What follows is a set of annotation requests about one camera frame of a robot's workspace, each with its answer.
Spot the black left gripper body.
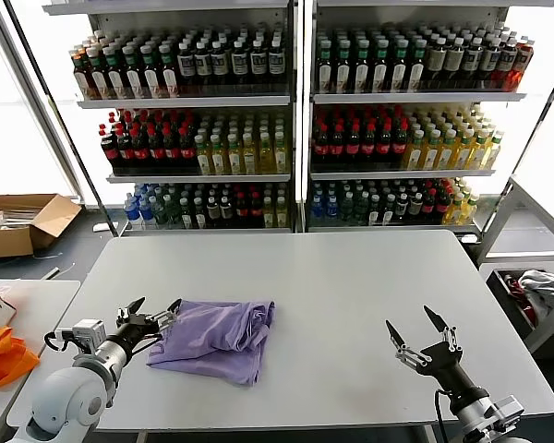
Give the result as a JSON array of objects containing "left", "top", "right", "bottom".
[{"left": 108, "top": 315, "right": 161, "bottom": 359}]

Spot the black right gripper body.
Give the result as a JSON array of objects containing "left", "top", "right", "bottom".
[{"left": 417, "top": 343, "right": 488, "bottom": 410}]

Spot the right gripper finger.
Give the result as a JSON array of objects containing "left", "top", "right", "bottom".
[
  {"left": 423, "top": 305, "right": 464, "bottom": 355},
  {"left": 386, "top": 320, "right": 430, "bottom": 373}
]

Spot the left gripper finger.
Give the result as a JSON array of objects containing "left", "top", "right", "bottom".
[
  {"left": 117, "top": 297, "right": 146, "bottom": 322},
  {"left": 151, "top": 299, "right": 182, "bottom": 331}
]

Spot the purple printed T-shirt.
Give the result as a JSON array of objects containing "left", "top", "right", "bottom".
[{"left": 146, "top": 299, "right": 277, "bottom": 388}]

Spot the grey storage bin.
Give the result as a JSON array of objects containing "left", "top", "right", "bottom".
[{"left": 486, "top": 266, "right": 554, "bottom": 359}]

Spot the red garment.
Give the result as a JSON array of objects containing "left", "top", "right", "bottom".
[{"left": 502, "top": 274, "right": 536, "bottom": 324}]

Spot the white side table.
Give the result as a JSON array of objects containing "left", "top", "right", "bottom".
[{"left": 0, "top": 279, "right": 82, "bottom": 443}]

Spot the white grey garment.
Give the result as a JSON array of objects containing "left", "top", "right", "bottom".
[{"left": 516, "top": 269, "right": 554, "bottom": 324}]

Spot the small red cap cola bottle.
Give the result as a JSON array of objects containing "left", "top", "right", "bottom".
[
  {"left": 248, "top": 192, "right": 264, "bottom": 229},
  {"left": 235, "top": 192, "right": 249, "bottom": 229},
  {"left": 422, "top": 188, "right": 436, "bottom": 225},
  {"left": 435, "top": 188, "right": 450, "bottom": 225}
]

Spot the orange cloth bag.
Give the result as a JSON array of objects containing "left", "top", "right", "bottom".
[{"left": 0, "top": 326, "right": 42, "bottom": 392}]

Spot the open cardboard box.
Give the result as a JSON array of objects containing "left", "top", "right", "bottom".
[{"left": 0, "top": 193, "right": 83, "bottom": 260}]

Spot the clear plastic packaging bundle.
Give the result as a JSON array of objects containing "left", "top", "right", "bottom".
[{"left": 0, "top": 208, "right": 45, "bottom": 230}]

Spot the yellow juice bottle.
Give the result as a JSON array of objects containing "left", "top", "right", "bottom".
[
  {"left": 211, "top": 135, "right": 227, "bottom": 176},
  {"left": 273, "top": 132, "right": 289, "bottom": 175},
  {"left": 404, "top": 130, "right": 425, "bottom": 171},
  {"left": 438, "top": 130, "right": 457, "bottom": 171},
  {"left": 454, "top": 130, "right": 473, "bottom": 171},
  {"left": 484, "top": 131, "right": 504, "bottom": 170},
  {"left": 195, "top": 136, "right": 212, "bottom": 176},
  {"left": 469, "top": 129, "right": 488, "bottom": 170},
  {"left": 226, "top": 134, "right": 242, "bottom": 176},
  {"left": 422, "top": 130, "right": 441, "bottom": 171},
  {"left": 242, "top": 133, "right": 258, "bottom": 175}
]

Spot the grey metal shelf rack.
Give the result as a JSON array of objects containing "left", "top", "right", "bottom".
[
  {"left": 41, "top": 0, "right": 301, "bottom": 236},
  {"left": 302, "top": 0, "right": 527, "bottom": 234}
]

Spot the green label tea bottle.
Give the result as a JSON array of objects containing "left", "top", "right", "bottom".
[
  {"left": 316, "top": 40, "right": 333, "bottom": 93},
  {"left": 407, "top": 39, "right": 426, "bottom": 92},
  {"left": 104, "top": 47, "right": 123, "bottom": 100},
  {"left": 390, "top": 39, "right": 408, "bottom": 93},
  {"left": 87, "top": 48, "right": 105, "bottom": 101},
  {"left": 353, "top": 40, "right": 371, "bottom": 93},
  {"left": 158, "top": 44, "right": 178, "bottom": 99},
  {"left": 334, "top": 40, "right": 353, "bottom": 93},
  {"left": 121, "top": 46, "right": 140, "bottom": 100},
  {"left": 371, "top": 40, "right": 390, "bottom": 93},
  {"left": 139, "top": 45, "right": 159, "bottom": 99}
]

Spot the amber tea bottle white label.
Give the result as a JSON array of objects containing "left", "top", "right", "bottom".
[{"left": 72, "top": 51, "right": 90, "bottom": 101}]

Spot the dark drink bottle grey label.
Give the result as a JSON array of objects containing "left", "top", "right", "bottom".
[
  {"left": 267, "top": 39, "right": 285, "bottom": 92},
  {"left": 211, "top": 42, "right": 229, "bottom": 93},
  {"left": 176, "top": 42, "right": 196, "bottom": 93},
  {"left": 249, "top": 40, "right": 268, "bottom": 92},
  {"left": 231, "top": 41, "right": 249, "bottom": 92},
  {"left": 194, "top": 42, "right": 212, "bottom": 93}
]

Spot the red drink bottle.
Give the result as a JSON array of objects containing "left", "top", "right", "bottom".
[{"left": 510, "top": 40, "right": 535, "bottom": 92}]

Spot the dark bottle beige label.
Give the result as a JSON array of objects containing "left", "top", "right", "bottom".
[
  {"left": 444, "top": 37, "right": 464, "bottom": 89},
  {"left": 427, "top": 37, "right": 446, "bottom": 89}
]

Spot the dark bottle blue-grey label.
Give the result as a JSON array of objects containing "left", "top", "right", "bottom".
[
  {"left": 497, "top": 40, "right": 517, "bottom": 91},
  {"left": 463, "top": 38, "right": 482, "bottom": 89},
  {"left": 480, "top": 38, "right": 500, "bottom": 90}
]

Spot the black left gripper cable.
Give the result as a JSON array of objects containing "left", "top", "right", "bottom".
[{"left": 131, "top": 330, "right": 163, "bottom": 346}]

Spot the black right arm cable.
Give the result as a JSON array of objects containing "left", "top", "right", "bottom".
[{"left": 435, "top": 389, "right": 450, "bottom": 443}]

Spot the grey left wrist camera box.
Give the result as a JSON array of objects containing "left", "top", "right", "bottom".
[{"left": 71, "top": 318, "right": 107, "bottom": 345}]

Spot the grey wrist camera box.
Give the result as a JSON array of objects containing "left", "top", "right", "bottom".
[
  {"left": 491, "top": 395, "right": 526, "bottom": 428},
  {"left": 71, "top": 318, "right": 107, "bottom": 345}
]

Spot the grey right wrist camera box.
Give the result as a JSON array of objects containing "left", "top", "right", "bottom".
[{"left": 491, "top": 395, "right": 526, "bottom": 428}]

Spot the black left camera cable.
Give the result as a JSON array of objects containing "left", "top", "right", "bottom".
[{"left": 44, "top": 329, "right": 78, "bottom": 354}]

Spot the grey metal frame table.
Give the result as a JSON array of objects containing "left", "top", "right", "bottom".
[{"left": 477, "top": 174, "right": 554, "bottom": 264}]

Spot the dark metal frame post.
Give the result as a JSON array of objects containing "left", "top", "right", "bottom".
[{"left": 4, "top": 0, "right": 110, "bottom": 235}]

